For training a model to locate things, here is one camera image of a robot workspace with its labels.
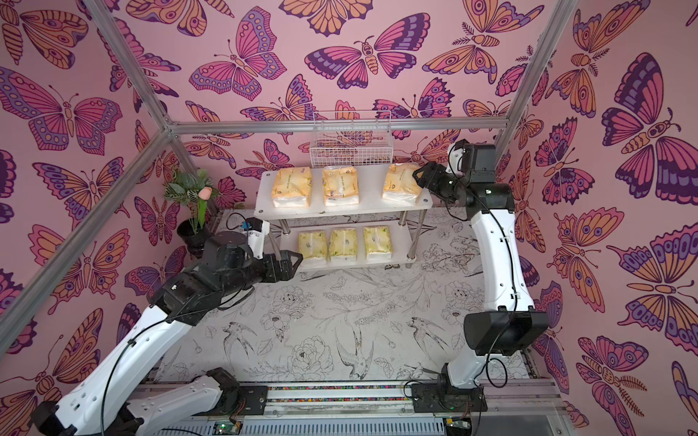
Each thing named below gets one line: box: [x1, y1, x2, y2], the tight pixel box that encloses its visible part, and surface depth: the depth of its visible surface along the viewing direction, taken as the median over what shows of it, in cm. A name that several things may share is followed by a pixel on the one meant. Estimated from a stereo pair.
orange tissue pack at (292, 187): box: [270, 166, 313, 209], surface depth 75 cm
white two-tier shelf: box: [254, 163, 434, 269], surface depth 79 cm
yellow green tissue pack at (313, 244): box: [298, 230, 329, 259], surface depth 99 cm
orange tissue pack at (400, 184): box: [381, 162, 422, 205], surface depth 75 cm
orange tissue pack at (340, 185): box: [321, 165, 359, 207], surface depth 76 cm
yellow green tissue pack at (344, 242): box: [329, 228, 358, 257], surface depth 99 cm
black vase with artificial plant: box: [163, 168, 218, 259], surface depth 92 cm
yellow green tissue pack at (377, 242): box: [363, 225, 393, 260], surface depth 98 cm
